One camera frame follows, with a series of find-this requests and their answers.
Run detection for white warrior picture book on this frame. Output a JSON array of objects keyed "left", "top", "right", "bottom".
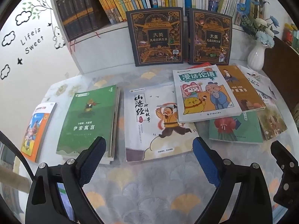
[{"left": 124, "top": 83, "right": 199, "bottom": 162}]

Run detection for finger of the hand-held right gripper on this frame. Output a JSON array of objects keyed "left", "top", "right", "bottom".
[{"left": 270, "top": 140, "right": 299, "bottom": 211}]

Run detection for teal book with red figure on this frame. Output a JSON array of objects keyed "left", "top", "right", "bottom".
[{"left": 209, "top": 111, "right": 263, "bottom": 144}]

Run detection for colourful containers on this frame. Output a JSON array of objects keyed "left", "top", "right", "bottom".
[{"left": 282, "top": 23, "right": 299, "bottom": 46}]

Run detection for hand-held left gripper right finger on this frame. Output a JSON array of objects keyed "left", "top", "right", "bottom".
[{"left": 192, "top": 136, "right": 274, "bottom": 224}]

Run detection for cartoon sage comic book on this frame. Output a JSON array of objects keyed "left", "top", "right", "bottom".
[{"left": 173, "top": 65, "right": 243, "bottom": 123}]

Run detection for blue artificial flowers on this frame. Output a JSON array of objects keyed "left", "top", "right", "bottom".
[{"left": 236, "top": 0, "right": 279, "bottom": 49}]

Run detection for olive illustrated picture book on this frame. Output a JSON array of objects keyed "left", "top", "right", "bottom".
[{"left": 256, "top": 93, "right": 288, "bottom": 141}]

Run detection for white ribbed vase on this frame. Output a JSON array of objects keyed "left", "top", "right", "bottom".
[{"left": 247, "top": 41, "right": 265, "bottom": 72}]

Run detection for green fable book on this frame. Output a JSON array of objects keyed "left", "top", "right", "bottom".
[{"left": 56, "top": 85, "right": 118, "bottom": 161}]

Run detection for pale paperback book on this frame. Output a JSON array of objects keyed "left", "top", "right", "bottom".
[{"left": 103, "top": 87, "right": 121, "bottom": 165}]

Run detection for orange cartoon book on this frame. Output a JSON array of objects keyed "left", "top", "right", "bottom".
[{"left": 21, "top": 102, "right": 57, "bottom": 163}]

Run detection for brown wooden cabinet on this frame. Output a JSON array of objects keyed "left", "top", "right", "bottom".
[{"left": 262, "top": 35, "right": 299, "bottom": 115}]

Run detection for black cable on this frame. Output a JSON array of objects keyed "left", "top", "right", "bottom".
[{"left": 0, "top": 131, "right": 32, "bottom": 192}]

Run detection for tree and clouds wall sticker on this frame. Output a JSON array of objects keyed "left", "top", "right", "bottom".
[{"left": 0, "top": 0, "right": 68, "bottom": 80}]

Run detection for brown fable book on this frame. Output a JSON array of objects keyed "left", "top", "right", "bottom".
[{"left": 217, "top": 65, "right": 266, "bottom": 112}]

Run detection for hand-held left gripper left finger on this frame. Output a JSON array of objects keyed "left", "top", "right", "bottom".
[{"left": 24, "top": 136, "right": 107, "bottom": 224}]

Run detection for smartphone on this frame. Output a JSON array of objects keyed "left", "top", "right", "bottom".
[{"left": 56, "top": 181, "right": 75, "bottom": 223}]

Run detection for dark hardcover volume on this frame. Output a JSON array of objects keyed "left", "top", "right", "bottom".
[
  {"left": 70, "top": 0, "right": 88, "bottom": 36},
  {"left": 57, "top": 0, "right": 76, "bottom": 42},
  {"left": 81, "top": 0, "right": 111, "bottom": 32}
]

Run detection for white bookshelf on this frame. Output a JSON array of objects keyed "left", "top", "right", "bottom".
[{"left": 47, "top": 0, "right": 267, "bottom": 74}]

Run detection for white swallow lady book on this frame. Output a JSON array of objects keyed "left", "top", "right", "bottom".
[{"left": 239, "top": 65, "right": 278, "bottom": 99}]

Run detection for beige wooden bar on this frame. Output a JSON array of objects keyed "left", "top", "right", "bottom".
[{"left": 0, "top": 166, "right": 30, "bottom": 193}]

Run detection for dark ornate encyclopedia book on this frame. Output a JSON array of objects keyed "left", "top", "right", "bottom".
[
  {"left": 126, "top": 7, "right": 184, "bottom": 67},
  {"left": 187, "top": 8, "right": 233, "bottom": 66}
]

